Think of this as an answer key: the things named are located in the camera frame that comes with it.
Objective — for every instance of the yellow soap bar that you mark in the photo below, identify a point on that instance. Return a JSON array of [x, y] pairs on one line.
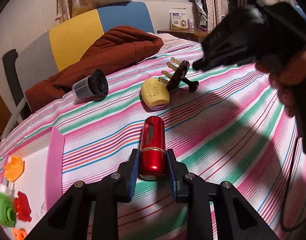
[[155, 94]]

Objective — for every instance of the striped pink bedsheet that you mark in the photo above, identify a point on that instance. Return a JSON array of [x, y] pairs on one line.
[[232, 128]]

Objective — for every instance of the dark red quilted blanket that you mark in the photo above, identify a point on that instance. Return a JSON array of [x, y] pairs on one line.
[[117, 49]]

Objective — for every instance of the green white toy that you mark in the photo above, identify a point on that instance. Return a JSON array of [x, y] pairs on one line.
[[7, 211]]

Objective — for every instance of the black lens cup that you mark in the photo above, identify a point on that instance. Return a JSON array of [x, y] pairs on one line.
[[93, 86]]

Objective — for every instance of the wooden side desk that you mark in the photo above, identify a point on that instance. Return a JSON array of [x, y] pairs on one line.
[[196, 35]]

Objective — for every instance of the red metallic cylinder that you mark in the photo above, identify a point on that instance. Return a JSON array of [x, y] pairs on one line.
[[152, 149]]

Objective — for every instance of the pink rimmed white tray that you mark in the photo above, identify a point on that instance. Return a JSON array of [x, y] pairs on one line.
[[41, 179]]

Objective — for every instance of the person right hand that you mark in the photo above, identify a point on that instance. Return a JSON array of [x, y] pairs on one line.
[[294, 73]]

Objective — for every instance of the dark brown massage comb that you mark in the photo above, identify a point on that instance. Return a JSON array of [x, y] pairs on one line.
[[180, 69]]

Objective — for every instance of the orange linked cubes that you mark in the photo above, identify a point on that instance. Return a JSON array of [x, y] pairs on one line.
[[19, 234]]

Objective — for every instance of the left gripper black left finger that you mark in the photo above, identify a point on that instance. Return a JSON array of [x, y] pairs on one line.
[[128, 171]]

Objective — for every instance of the grey yellow blue headboard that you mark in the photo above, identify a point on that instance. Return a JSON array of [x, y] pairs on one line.
[[65, 44]]

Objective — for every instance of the orange toy boat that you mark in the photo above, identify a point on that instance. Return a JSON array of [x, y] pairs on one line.
[[14, 168]]

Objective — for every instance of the white product box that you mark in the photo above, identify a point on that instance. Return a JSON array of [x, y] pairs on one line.
[[178, 19]]

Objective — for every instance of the red puzzle piece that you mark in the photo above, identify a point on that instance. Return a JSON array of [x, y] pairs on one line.
[[22, 208]]

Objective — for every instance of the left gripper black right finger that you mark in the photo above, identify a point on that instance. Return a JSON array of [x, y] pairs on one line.
[[176, 172]]

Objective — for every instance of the pale pink pillow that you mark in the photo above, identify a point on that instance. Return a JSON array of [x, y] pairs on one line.
[[170, 42]]

